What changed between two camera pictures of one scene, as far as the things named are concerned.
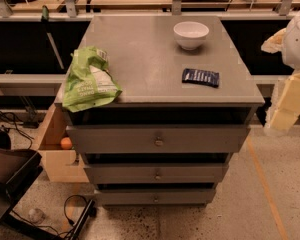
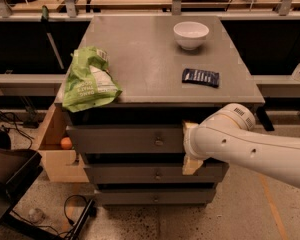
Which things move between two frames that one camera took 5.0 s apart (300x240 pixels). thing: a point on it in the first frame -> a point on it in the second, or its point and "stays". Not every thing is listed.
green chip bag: (88, 82) stays
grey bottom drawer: (126, 197) stays
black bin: (12, 171) stays
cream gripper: (297, 44) -> (189, 143)
